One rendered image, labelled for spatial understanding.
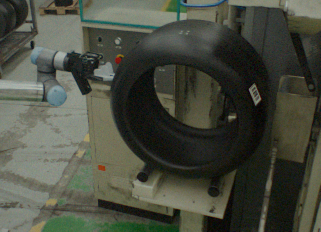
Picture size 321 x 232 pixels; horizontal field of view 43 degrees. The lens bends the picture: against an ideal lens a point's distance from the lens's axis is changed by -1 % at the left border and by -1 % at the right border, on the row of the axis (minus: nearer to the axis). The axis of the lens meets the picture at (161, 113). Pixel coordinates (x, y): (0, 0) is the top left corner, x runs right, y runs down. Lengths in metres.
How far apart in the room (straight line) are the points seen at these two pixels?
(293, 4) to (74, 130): 3.10
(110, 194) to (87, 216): 0.22
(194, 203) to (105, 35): 1.08
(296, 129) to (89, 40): 1.23
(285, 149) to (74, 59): 0.92
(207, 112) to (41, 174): 1.78
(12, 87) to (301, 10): 1.04
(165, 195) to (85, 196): 1.38
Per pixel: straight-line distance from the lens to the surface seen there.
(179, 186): 1.71
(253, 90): 1.32
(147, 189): 1.62
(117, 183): 2.64
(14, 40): 5.77
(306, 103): 1.64
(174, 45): 1.33
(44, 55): 1.66
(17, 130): 3.91
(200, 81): 1.73
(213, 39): 1.34
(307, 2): 0.86
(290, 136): 1.71
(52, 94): 1.55
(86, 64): 1.57
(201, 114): 1.80
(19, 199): 3.06
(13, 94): 1.54
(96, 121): 2.45
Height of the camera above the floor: 1.85
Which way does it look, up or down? 28 degrees down
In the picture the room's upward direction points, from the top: straight up
